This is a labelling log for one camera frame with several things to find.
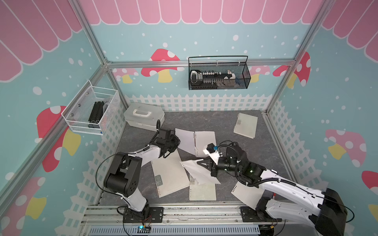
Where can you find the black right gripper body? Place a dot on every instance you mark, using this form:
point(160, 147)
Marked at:
point(224, 164)

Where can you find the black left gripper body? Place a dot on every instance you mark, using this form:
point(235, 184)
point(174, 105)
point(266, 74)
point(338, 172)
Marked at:
point(172, 143)

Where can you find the white spiral notebook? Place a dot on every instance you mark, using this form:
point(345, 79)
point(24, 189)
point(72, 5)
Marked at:
point(194, 142)

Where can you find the small green spiral notebook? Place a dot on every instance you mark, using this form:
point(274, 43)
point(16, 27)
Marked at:
point(201, 192)

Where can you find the cream spiral notebook with label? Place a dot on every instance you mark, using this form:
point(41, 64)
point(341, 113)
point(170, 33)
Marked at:
point(246, 125)

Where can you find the large cream spiral notebook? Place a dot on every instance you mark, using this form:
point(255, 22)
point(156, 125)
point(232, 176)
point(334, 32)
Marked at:
point(170, 175)

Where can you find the torn white page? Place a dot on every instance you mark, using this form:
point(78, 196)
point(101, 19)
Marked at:
point(199, 173)

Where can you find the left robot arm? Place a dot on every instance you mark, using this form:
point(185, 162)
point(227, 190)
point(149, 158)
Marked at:
point(123, 175)

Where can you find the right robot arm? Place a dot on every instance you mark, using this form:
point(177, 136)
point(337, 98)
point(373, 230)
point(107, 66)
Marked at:
point(268, 196)

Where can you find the white plastic storage box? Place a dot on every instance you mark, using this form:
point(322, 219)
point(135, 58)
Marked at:
point(144, 116)

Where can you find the items in black basket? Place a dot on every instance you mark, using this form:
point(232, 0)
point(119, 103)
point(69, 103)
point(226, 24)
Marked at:
point(211, 80)

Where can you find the black block in white basket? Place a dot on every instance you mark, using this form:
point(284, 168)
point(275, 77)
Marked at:
point(96, 114)

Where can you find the small green circuit board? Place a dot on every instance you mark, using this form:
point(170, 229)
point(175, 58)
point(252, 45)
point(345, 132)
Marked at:
point(144, 229)

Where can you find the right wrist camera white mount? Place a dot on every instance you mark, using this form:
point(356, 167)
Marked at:
point(212, 151)

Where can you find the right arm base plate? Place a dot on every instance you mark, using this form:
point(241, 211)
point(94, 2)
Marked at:
point(250, 215)

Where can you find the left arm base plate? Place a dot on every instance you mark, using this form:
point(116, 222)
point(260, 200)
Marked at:
point(148, 215)

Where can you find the black wire wall basket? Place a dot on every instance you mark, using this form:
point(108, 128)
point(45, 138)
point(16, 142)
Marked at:
point(236, 64)

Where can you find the white wire wall basket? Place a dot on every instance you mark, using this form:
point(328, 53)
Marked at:
point(77, 113)

